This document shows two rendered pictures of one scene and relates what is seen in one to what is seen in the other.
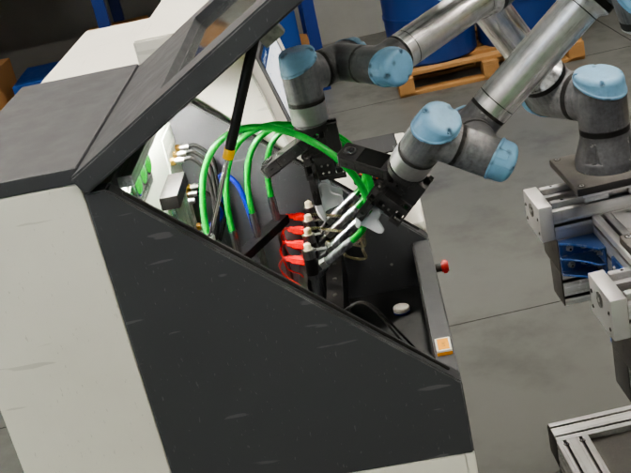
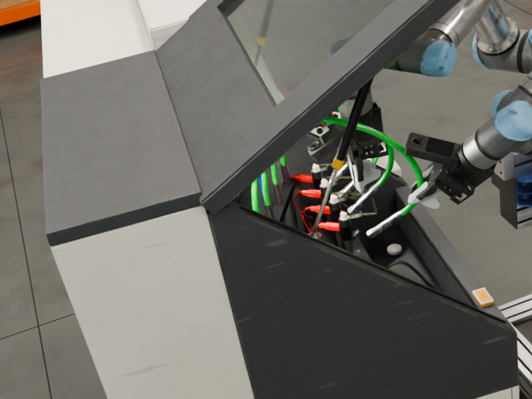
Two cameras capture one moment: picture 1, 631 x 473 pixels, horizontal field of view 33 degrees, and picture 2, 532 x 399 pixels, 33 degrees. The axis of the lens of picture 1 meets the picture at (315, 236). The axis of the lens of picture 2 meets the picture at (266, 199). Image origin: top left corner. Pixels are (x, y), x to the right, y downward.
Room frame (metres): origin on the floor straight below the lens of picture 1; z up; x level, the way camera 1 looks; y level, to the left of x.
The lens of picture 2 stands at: (0.41, 0.55, 2.31)
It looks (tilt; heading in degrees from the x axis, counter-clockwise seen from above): 32 degrees down; 348
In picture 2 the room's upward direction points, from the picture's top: 12 degrees counter-clockwise
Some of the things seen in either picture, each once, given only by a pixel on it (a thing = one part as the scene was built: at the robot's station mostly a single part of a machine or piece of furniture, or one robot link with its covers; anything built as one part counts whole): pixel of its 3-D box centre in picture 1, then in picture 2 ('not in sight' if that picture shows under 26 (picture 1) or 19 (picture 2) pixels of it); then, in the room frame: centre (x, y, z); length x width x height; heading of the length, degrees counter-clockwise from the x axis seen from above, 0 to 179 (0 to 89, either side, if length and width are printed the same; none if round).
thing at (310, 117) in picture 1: (308, 113); (354, 100); (2.08, -0.04, 1.41); 0.08 x 0.08 x 0.05
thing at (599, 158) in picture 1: (606, 144); not in sight; (2.36, -0.72, 1.09); 0.15 x 0.15 x 0.10
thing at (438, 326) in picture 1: (438, 330); (446, 272); (2.06, -0.22, 0.87); 0.62 x 0.04 x 0.16; 175
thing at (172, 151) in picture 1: (189, 192); not in sight; (2.34, 0.26, 1.20); 0.13 x 0.03 x 0.31; 175
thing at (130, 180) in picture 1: (147, 134); not in sight; (2.10, 0.28, 1.43); 0.54 x 0.03 x 0.02; 175
